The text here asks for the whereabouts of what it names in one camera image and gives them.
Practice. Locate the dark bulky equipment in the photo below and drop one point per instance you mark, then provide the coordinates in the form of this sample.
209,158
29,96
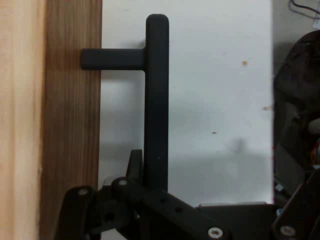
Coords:
295,100

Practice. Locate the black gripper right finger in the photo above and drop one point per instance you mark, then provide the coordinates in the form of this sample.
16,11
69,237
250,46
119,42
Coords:
302,215

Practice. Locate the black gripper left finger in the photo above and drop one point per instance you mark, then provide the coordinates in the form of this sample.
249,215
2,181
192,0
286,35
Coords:
150,207

